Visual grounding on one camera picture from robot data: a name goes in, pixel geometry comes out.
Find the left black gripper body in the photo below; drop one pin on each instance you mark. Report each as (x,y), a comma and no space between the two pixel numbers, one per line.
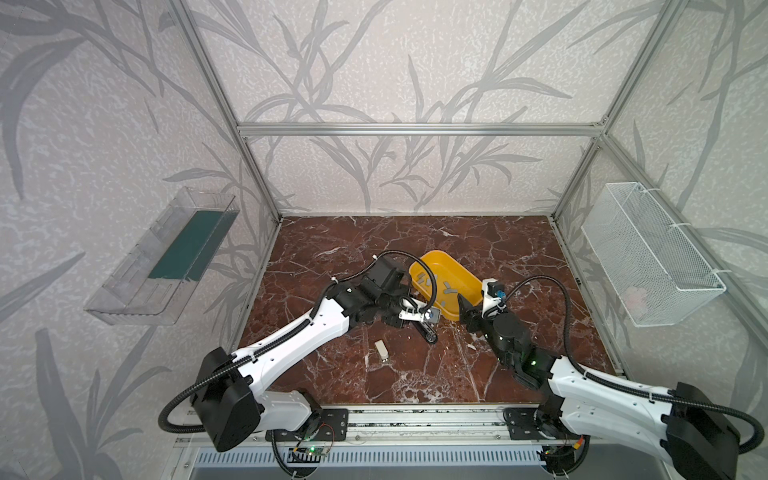
(402,298)

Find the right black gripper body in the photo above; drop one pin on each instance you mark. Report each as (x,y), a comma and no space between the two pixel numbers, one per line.
(477,315)

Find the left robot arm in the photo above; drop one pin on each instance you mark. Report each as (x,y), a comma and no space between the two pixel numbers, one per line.
(231,398)

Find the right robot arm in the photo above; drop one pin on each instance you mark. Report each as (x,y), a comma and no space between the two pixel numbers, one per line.
(679,426)

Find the staple strips in tray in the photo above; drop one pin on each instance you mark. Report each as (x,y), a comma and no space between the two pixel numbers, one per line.
(425,284)

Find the yellow plastic tray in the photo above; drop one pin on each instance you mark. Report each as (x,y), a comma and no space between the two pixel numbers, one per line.
(452,279)

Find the green circuit board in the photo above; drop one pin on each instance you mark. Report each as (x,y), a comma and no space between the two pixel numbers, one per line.
(309,454)

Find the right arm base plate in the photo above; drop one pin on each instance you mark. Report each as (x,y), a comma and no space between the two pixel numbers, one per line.
(521,424)

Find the aluminium front rail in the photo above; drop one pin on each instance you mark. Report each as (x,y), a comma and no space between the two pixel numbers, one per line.
(420,423)

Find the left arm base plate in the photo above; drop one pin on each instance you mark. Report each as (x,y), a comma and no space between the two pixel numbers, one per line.
(326,424)

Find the white wire basket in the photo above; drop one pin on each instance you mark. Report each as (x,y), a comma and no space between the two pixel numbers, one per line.
(659,276)

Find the clear plastic wall shelf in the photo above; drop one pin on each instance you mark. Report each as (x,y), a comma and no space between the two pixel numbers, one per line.
(153,284)

